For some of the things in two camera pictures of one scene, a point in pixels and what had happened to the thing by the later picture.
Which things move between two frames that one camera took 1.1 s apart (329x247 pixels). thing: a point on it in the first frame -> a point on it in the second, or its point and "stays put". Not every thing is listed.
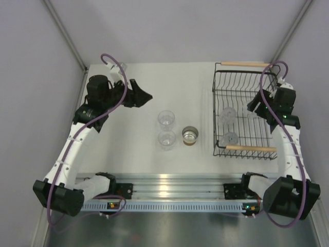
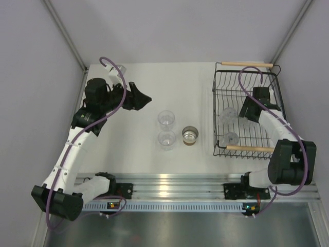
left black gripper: (135, 97) stays put
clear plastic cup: (226, 116) stays put
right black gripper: (259, 98) -> (245, 110)
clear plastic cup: (229, 138) stays put
